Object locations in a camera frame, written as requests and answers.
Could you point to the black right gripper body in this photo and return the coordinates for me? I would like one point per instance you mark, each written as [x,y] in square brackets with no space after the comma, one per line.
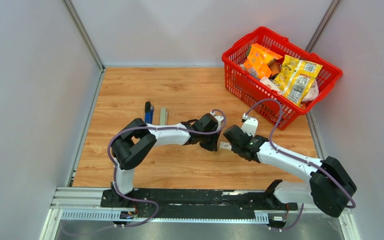
[236,151]

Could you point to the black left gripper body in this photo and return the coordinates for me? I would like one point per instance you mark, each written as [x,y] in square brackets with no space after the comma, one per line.
[208,142]

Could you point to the white staple box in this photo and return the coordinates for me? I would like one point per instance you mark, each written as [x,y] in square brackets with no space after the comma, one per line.
[225,146]

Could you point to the grey white stapler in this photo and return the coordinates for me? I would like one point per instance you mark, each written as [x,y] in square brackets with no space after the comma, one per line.
[163,117]

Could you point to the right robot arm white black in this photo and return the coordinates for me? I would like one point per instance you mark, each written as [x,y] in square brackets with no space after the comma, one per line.
[326,184]

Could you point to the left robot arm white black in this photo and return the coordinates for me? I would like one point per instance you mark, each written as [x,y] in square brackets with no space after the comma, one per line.
[128,148]

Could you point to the red plastic shopping basket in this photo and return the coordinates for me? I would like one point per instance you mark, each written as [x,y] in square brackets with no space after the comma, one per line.
[248,88]

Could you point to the white bread package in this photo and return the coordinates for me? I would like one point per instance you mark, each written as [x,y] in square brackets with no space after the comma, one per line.
[270,87]

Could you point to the orange carton box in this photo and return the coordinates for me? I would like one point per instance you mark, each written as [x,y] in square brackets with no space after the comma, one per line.
[258,61]

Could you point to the yellow crisps bag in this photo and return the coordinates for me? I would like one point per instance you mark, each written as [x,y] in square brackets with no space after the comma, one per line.
[301,81]

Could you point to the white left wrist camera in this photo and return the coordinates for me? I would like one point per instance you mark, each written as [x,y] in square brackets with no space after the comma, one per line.
[220,119]

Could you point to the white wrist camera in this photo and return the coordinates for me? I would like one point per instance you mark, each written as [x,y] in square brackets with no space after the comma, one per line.
[220,119]
[249,125]

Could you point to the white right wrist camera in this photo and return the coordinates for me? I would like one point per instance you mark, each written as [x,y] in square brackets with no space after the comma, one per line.
[249,125]

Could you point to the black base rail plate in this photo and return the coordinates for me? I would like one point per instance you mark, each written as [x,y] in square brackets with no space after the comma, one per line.
[195,203]

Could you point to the aluminium slotted rail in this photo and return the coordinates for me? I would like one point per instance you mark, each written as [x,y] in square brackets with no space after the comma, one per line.
[83,203]

